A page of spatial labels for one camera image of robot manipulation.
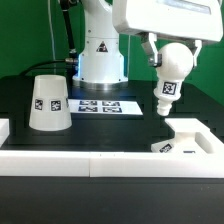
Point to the white left fence bar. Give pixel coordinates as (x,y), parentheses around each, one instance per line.
(4,130)

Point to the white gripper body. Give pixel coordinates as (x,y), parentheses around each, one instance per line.
(183,19)

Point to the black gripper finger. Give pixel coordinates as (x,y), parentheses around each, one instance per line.
(148,43)
(196,47)

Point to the white lamp shade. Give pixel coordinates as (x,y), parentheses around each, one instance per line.
(50,108)

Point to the white front fence bar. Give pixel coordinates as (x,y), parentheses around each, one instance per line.
(104,164)

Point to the white lamp base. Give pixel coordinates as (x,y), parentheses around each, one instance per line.
(190,137)

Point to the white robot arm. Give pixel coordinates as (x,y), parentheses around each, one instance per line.
(100,64)

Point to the white lamp bulb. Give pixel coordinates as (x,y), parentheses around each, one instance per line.
(177,63)

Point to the white marker sheet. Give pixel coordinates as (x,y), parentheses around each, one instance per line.
(104,107)

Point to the white right fence bar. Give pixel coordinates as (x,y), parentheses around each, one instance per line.
(213,140)

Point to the white fence bar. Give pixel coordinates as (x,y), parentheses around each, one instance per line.
(104,164)
(213,140)
(4,130)

